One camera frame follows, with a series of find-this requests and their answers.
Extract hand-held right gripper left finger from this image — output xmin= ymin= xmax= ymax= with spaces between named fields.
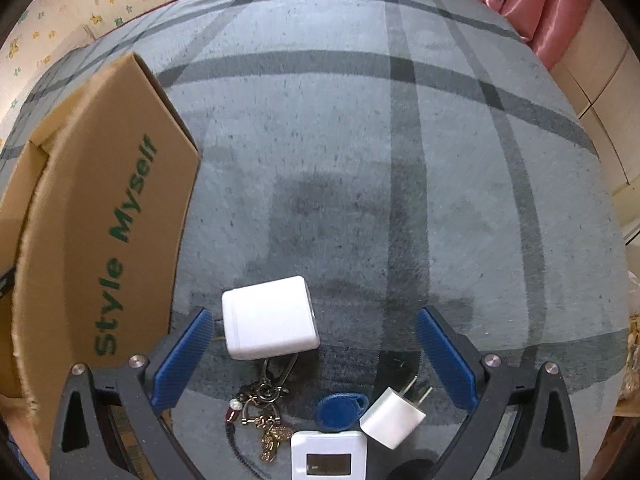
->
xmin=50 ymin=306 xmax=216 ymax=480

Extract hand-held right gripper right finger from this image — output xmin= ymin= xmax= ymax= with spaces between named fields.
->
xmin=416 ymin=305 xmax=581 ymax=480

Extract white plug charger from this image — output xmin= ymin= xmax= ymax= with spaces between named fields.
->
xmin=359 ymin=376 xmax=435 ymax=450

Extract white square adapter block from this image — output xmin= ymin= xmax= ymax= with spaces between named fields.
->
xmin=221 ymin=275 xmax=321 ymax=360

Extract key bunch with carabiner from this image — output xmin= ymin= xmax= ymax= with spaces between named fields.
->
xmin=225 ymin=352 xmax=301 ymax=479

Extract brown cardboard box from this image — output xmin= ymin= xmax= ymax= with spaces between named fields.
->
xmin=0 ymin=51 xmax=202 ymax=461

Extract blue key fob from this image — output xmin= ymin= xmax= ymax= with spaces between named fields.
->
xmin=315 ymin=392 xmax=370 ymax=432

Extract white remote control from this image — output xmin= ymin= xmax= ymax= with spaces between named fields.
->
xmin=291 ymin=430 xmax=369 ymax=480

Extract clear plastic bag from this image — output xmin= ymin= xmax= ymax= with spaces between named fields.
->
xmin=617 ymin=270 xmax=640 ymax=406

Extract grey plaid blanket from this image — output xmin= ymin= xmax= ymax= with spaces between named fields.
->
xmin=0 ymin=0 xmax=631 ymax=480

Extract cream cabinet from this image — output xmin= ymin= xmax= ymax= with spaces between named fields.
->
xmin=550 ymin=50 xmax=640 ymax=196

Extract pink satin curtain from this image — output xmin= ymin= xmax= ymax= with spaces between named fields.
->
xmin=435 ymin=0 xmax=631 ymax=71

